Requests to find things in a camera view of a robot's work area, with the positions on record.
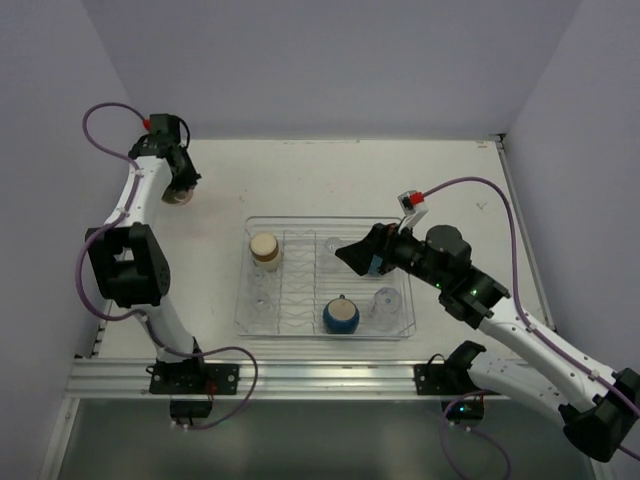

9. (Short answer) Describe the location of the light blue floral mug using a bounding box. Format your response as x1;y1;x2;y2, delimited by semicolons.
368;255;387;276

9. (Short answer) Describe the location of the small clear glass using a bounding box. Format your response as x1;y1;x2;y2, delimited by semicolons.
319;237;345;272
248;268;273;297
249;293;277;324

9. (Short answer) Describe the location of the orange ceramic mug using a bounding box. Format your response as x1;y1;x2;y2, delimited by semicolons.
162;188;195;205

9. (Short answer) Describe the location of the large clear glass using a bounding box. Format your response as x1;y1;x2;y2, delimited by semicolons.
368;287;402;332

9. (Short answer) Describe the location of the dark blue ribbed mug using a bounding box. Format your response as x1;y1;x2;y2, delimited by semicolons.
322;295;360;334

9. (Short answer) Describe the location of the brown steel tumbler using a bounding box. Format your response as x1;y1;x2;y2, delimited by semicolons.
249;232;282;271

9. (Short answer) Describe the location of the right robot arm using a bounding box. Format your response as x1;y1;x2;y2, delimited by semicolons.
335;223;639;462

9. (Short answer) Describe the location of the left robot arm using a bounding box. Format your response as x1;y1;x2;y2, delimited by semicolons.
75;113;201;365

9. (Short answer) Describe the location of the clear plastic dish rack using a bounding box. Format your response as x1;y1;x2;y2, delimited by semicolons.
234;216;416;340

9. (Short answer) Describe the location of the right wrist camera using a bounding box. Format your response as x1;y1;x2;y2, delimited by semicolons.
398;190;428;230

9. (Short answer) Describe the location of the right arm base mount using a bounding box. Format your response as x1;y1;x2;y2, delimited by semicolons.
413;349;485;427

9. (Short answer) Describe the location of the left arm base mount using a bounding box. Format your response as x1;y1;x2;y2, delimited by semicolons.
145;359;240;427

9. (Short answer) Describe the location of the aluminium mounting rail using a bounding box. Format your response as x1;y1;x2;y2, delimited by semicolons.
64;359;427;401

